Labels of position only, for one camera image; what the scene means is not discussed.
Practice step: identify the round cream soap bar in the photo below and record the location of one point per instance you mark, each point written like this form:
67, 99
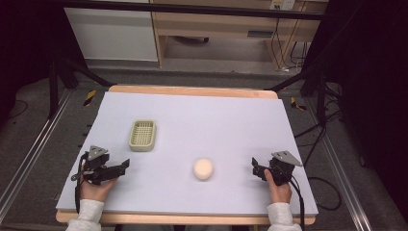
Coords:
203, 168

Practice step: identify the person's right hand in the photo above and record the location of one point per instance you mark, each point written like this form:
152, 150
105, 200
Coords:
278, 191

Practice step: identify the person's left hand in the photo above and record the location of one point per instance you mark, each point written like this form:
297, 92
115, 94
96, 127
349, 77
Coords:
96, 189

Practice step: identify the lavender foam mat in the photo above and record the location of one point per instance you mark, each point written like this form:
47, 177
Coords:
205, 138

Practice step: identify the white power strip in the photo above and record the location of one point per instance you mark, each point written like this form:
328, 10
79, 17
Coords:
283, 4

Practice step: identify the metal floor rail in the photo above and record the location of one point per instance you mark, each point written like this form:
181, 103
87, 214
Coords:
344, 173
35, 141

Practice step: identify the white cabinet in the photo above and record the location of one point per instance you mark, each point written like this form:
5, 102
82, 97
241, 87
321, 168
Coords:
112, 32

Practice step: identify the yellow black floor marker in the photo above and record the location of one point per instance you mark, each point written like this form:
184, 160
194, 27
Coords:
296, 104
90, 97

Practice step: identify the green slotted soap dish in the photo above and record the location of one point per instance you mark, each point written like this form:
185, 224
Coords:
142, 135

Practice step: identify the black metal stand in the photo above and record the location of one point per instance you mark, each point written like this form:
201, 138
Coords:
54, 86
316, 80

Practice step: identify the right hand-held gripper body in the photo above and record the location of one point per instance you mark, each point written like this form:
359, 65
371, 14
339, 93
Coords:
282, 168

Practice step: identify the light wooden desk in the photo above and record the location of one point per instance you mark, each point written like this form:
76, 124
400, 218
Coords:
218, 24

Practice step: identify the wooden table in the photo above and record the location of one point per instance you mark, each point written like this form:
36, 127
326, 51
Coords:
192, 90

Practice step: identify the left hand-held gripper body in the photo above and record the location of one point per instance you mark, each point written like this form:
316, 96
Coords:
96, 162

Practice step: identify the black horizontal frame bar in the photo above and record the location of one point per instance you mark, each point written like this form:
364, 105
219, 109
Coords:
192, 8

